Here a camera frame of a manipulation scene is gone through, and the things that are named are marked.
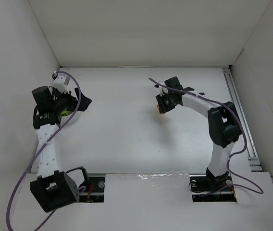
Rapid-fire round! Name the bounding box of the yellow lego brick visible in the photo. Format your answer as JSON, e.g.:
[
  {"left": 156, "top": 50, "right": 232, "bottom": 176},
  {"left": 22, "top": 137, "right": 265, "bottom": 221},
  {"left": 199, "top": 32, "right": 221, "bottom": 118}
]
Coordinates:
[{"left": 156, "top": 104, "right": 166, "bottom": 115}]

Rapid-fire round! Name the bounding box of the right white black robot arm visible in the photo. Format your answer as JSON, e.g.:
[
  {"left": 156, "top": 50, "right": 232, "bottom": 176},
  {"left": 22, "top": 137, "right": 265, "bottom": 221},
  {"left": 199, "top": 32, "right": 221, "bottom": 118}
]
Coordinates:
[{"left": 154, "top": 77, "right": 242, "bottom": 193}]

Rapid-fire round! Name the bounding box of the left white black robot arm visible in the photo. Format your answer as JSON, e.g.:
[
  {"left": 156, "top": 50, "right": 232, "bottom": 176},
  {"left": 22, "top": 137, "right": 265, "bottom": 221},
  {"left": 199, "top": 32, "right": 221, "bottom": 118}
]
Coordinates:
[{"left": 30, "top": 86, "right": 92, "bottom": 213}]

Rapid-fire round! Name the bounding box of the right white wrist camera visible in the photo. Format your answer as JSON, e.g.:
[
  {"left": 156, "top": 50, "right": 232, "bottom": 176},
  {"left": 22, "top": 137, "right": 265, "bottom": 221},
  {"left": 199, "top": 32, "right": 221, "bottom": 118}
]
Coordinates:
[{"left": 154, "top": 81, "right": 169, "bottom": 96}]

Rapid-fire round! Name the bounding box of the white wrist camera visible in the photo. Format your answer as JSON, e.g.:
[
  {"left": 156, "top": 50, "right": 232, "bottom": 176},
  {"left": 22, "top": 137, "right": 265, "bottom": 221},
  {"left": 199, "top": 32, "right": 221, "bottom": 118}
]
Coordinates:
[
  {"left": 154, "top": 81, "right": 169, "bottom": 96},
  {"left": 51, "top": 72, "right": 71, "bottom": 94}
]

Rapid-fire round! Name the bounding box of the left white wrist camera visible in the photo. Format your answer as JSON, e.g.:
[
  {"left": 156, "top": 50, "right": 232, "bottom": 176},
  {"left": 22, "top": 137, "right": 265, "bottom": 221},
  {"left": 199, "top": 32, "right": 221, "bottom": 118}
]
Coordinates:
[{"left": 51, "top": 72, "right": 71, "bottom": 94}]

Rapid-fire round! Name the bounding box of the right aluminium rail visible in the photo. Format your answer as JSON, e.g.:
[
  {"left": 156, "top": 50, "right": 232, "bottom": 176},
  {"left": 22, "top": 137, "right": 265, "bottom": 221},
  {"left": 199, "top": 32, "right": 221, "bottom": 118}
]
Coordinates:
[{"left": 222, "top": 66, "right": 263, "bottom": 172}]

